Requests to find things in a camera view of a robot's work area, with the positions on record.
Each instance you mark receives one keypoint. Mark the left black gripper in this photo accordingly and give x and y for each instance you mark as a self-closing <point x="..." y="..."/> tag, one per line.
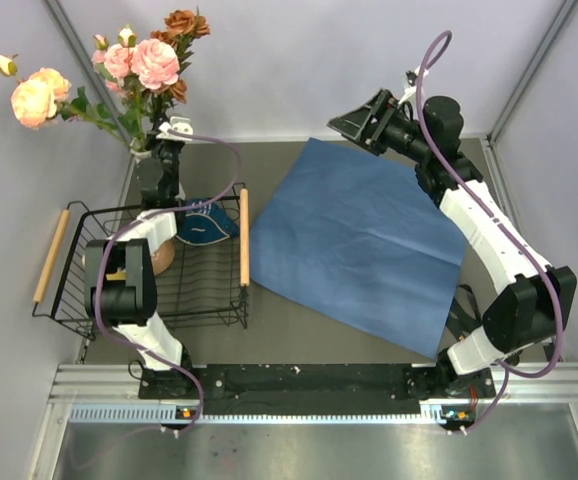
<point x="151" y="139"/>

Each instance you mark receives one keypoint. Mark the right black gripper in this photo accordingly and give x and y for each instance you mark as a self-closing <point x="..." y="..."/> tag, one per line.
<point x="360" y="124"/>

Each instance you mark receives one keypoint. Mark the pink rose stem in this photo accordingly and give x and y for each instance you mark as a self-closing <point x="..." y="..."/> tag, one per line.
<point x="114" y="63"/>
<point x="156" y="65"/>

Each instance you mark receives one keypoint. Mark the blue wrapping paper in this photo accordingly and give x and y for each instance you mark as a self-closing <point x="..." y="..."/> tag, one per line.
<point x="353" y="236"/>

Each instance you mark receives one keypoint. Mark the brown rose stem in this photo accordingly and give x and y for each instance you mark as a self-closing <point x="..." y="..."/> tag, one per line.
<point x="182" y="29"/>

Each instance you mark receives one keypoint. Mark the peach rose stem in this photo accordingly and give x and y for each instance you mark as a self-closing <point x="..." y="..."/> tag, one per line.
<point x="44" y="97"/>

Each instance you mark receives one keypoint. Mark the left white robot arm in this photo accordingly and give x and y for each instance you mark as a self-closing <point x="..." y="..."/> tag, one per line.
<point x="121" y="293"/>

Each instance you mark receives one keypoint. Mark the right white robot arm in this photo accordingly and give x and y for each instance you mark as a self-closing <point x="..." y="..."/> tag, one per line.
<point x="534" y="298"/>

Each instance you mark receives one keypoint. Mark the white ribbed ceramic vase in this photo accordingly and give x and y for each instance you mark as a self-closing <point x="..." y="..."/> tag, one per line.
<point x="157" y="190"/>

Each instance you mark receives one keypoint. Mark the blue leaf-pattern plate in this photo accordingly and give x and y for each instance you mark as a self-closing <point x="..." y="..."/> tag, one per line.
<point x="208" y="225"/>

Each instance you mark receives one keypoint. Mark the brown ceramic bowl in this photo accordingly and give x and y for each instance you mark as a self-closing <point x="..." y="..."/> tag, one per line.
<point x="163" y="257"/>

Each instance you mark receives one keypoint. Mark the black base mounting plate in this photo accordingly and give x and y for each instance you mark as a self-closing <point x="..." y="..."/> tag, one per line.
<point x="331" y="389"/>

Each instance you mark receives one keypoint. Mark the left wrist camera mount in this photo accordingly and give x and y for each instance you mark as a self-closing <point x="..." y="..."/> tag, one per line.
<point x="177" y="129"/>

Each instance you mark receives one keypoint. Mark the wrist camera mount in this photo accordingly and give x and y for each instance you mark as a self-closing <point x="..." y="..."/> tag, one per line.
<point x="177" y="129"/>
<point x="410" y="80"/>

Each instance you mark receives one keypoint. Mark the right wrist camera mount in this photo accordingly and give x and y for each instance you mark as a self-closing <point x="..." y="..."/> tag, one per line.
<point x="410" y="80"/>

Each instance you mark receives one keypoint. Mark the black wire dish basket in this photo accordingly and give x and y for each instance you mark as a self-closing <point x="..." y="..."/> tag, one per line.
<point x="201" y="287"/>

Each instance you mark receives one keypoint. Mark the aluminium slotted rail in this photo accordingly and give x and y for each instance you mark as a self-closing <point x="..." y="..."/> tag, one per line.
<point x="128" y="394"/>

